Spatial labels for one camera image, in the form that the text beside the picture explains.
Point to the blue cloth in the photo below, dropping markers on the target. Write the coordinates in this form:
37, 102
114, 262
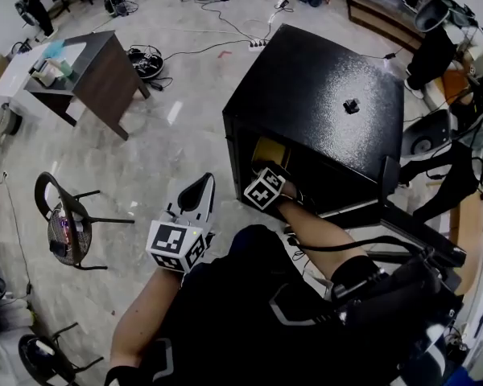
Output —
55, 50

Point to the wooden low platform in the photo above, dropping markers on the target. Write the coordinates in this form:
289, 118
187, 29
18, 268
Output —
378, 18

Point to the dark wooden desk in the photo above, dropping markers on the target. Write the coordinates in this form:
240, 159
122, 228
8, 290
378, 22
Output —
104, 75

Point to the small black object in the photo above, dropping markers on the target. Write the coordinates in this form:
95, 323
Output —
351, 106

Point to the red packet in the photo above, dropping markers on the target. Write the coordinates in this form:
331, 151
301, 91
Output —
63, 229

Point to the person's torso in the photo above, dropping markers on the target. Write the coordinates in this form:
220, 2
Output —
245, 316

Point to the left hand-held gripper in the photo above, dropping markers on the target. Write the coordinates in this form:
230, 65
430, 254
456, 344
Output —
173, 243

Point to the person's left forearm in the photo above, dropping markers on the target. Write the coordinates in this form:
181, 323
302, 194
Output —
145, 320

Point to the black oval-back chair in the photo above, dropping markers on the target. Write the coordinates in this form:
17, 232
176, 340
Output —
422, 133

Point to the orange cushion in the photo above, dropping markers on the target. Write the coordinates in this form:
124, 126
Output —
455, 87

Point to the white table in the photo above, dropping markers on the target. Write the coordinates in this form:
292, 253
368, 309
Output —
16, 79

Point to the white power strip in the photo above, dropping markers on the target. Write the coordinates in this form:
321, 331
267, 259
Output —
257, 45

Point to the black pouch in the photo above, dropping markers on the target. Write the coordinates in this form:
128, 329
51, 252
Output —
59, 247

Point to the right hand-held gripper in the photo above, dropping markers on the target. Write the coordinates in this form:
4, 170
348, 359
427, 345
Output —
265, 189

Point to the wooden table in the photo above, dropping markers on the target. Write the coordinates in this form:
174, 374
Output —
467, 235

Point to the gray trash bin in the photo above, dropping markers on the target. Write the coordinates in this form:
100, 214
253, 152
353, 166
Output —
8, 121

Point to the green bottle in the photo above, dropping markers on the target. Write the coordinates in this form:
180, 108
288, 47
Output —
69, 71

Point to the white plastic container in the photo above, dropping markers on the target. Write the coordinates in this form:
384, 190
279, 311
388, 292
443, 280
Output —
44, 75

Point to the black round floor robot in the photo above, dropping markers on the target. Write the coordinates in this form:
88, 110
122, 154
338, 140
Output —
147, 64

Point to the person's right forearm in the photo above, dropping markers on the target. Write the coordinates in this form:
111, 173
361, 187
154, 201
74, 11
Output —
322, 239

